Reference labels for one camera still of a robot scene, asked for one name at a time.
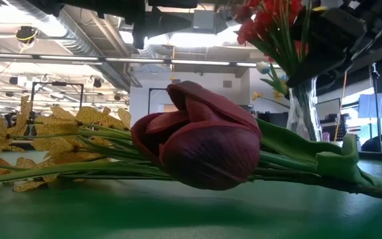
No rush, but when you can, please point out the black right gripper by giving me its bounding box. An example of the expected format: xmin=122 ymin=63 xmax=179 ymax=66
xmin=286 ymin=7 xmax=368 ymax=88

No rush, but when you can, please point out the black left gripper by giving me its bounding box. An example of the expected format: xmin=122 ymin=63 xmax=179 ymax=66
xmin=130 ymin=0 xmax=199 ymax=51

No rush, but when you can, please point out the clear glass vase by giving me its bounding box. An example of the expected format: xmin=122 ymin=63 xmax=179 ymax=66
xmin=285 ymin=76 xmax=324 ymax=142

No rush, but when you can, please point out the white whiteboard panel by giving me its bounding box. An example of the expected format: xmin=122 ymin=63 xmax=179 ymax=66
xmin=316 ymin=98 xmax=342 ymax=133

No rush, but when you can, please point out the long ceiling light bar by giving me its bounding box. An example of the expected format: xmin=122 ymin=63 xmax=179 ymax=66
xmin=0 ymin=52 xmax=281 ymax=70

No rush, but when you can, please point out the black tripod light stand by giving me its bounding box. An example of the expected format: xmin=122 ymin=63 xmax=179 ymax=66
xmin=369 ymin=62 xmax=382 ymax=145

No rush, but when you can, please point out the white softbox panel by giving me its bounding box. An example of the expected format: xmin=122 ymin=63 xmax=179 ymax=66
xmin=357 ymin=92 xmax=382 ymax=120

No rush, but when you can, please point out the dark grey standing panel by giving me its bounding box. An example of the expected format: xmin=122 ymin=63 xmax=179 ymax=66
xmin=256 ymin=111 xmax=288 ymax=129

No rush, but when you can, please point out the black perforated panel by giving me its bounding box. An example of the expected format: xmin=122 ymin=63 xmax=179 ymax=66
xmin=336 ymin=121 xmax=349 ymax=142

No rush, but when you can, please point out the dark rounded background object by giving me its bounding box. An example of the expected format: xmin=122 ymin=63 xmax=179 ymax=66
xmin=361 ymin=133 xmax=382 ymax=153

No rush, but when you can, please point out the green table mat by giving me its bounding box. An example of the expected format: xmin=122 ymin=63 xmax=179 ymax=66
xmin=0 ymin=159 xmax=382 ymax=239

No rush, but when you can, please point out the yellow hanging cable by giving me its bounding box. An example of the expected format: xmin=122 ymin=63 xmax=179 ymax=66
xmin=334 ymin=71 xmax=348 ymax=142

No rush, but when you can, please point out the black gantry frame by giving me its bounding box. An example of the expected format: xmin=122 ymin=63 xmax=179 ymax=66
xmin=31 ymin=81 xmax=85 ymax=116
xmin=147 ymin=87 xmax=172 ymax=116

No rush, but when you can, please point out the black yellow cable reel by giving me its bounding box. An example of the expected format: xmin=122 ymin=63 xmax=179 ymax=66
xmin=15 ymin=25 xmax=39 ymax=44

